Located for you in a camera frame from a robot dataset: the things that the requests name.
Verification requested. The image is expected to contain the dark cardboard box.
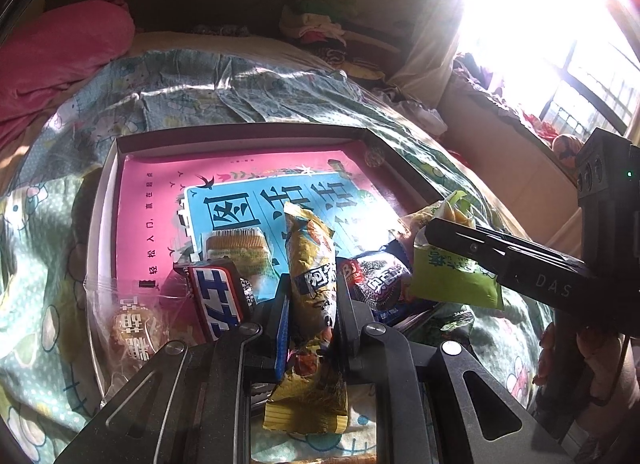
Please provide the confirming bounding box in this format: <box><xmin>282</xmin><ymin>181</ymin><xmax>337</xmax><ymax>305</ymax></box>
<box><xmin>84</xmin><ymin>125</ymin><xmax>451</xmax><ymax>410</ymax></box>

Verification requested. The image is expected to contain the clear round pastry packet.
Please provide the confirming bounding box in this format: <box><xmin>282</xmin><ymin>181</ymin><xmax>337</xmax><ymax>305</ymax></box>
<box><xmin>85</xmin><ymin>274</ymin><xmax>201</xmax><ymax>395</ymax></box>

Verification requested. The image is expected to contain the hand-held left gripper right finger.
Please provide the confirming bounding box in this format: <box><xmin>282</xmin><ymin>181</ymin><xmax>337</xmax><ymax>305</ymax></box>
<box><xmin>335</xmin><ymin>289</ymin><xmax>573</xmax><ymax>464</ymax></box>

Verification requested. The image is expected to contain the long yellow snack packet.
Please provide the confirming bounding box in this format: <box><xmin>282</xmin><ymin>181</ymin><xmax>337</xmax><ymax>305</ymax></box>
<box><xmin>263</xmin><ymin>201</ymin><xmax>349</xmax><ymax>435</ymax></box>

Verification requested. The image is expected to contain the clear green label pastry packet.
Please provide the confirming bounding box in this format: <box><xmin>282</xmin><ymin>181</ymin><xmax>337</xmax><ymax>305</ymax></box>
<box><xmin>385</xmin><ymin>201</ymin><xmax>441</xmax><ymax>245</ymax></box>

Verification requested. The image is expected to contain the cartoon cat printed blanket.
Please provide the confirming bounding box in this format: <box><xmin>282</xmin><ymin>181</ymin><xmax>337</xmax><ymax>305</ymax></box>
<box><xmin>0</xmin><ymin>46</ymin><xmax>556</xmax><ymax>464</ymax></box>

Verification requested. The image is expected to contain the white cloth heap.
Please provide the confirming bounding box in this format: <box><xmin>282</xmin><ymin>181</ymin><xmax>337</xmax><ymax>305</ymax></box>
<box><xmin>380</xmin><ymin>89</ymin><xmax>448</xmax><ymax>137</ymax></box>

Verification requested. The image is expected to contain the pile of folded clothes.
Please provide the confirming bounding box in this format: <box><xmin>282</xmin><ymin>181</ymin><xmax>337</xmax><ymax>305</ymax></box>
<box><xmin>277</xmin><ymin>0</ymin><xmax>401</xmax><ymax>80</ymax></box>

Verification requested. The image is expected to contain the person's right hand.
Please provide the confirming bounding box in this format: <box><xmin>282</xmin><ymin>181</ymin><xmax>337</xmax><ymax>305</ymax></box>
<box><xmin>532</xmin><ymin>321</ymin><xmax>640</xmax><ymax>412</ymax></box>

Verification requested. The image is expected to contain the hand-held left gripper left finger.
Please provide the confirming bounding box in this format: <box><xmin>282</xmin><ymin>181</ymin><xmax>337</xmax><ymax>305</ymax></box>
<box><xmin>52</xmin><ymin>289</ymin><xmax>292</xmax><ymax>464</ymax></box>

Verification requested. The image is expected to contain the blue cookie packet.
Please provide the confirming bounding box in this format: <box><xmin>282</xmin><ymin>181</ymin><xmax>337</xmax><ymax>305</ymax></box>
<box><xmin>337</xmin><ymin>239</ymin><xmax>416</xmax><ymax>330</ymax></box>

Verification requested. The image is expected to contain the window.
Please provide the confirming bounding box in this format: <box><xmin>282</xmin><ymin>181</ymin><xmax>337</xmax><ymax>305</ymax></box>
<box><xmin>450</xmin><ymin>0</ymin><xmax>640</xmax><ymax>145</ymax></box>

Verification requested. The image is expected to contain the pink quilt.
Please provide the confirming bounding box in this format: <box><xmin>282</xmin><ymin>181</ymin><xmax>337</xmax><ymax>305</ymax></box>
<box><xmin>0</xmin><ymin>0</ymin><xmax>137</xmax><ymax>145</ymax></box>

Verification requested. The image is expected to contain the green milk bread packet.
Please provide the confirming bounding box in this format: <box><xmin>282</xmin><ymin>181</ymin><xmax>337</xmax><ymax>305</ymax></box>
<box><xmin>411</xmin><ymin>189</ymin><xmax>505</xmax><ymax>310</ymax></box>

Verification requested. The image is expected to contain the bed with beige sheet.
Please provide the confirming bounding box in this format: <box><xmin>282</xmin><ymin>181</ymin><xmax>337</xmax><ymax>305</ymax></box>
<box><xmin>0</xmin><ymin>31</ymin><xmax>576</xmax><ymax>325</ymax></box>

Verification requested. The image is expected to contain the black chocolate bar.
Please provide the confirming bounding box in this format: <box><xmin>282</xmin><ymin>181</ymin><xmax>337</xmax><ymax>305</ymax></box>
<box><xmin>172</xmin><ymin>258</ymin><xmax>256</xmax><ymax>342</ymax></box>

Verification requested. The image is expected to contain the pink and blue book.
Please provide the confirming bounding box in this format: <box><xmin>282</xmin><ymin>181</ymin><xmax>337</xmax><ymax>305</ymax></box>
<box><xmin>114</xmin><ymin>139</ymin><xmax>416</xmax><ymax>345</ymax></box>

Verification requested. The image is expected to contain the yellow ridged cake packet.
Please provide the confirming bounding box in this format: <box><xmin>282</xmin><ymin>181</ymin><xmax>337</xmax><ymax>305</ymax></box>
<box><xmin>204</xmin><ymin>226</ymin><xmax>275</xmax><ymax>279</ymax></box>

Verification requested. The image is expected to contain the beige curtain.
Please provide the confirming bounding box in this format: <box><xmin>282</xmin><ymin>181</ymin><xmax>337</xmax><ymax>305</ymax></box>
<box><xmin>387</xmin><ymin>0</ymin><xmax>466</xmax><ymax>95</ymax></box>

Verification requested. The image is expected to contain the person's right forearm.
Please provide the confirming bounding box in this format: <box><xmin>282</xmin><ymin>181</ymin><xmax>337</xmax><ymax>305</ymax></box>
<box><xmin>565</xmin><ymin>394</ymin><xmax>640</xmax><ymax>464</ymax></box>

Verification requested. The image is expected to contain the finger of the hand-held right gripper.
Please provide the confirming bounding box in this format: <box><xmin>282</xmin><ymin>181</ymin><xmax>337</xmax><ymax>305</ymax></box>
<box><xmin>424</xmin><ymin>218</ymin><xmax>511</xmax><ymax>290</ymax></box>

